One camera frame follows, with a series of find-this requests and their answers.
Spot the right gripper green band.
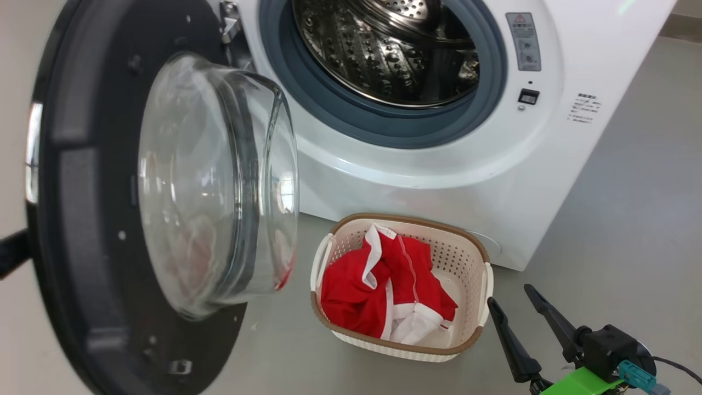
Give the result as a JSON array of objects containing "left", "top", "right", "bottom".
[{"left": 487, "top": 284, "right": 627, "bottom": 395}]

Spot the thin black right gripper cable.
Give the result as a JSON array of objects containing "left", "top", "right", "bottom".
[{"left": 653, "top": 356, "right": 702, "bottom": 386}]

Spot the washing machine glass door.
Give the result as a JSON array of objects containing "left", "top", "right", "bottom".
[{"left": 25, "top": 0, "right": 300, "bottom": 395}]

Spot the cream perforated laundry basket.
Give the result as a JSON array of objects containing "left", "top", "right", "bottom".
[{"left": 310, "top": 213, "right": 494, "bottom": 363}]

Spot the teal cable connector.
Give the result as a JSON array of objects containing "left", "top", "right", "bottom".
[{"left": 618, "top": 360, "right": 672, "bottom": 395}]

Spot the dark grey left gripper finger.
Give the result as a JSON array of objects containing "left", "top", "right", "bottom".
[{"left": 0, "top": 229, "right": 31, "bottom": 279}]

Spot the white front-load washing machine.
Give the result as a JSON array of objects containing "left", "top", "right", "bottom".
[{"left": 208, "top": 0, "right": 678, "bottom": 272}]

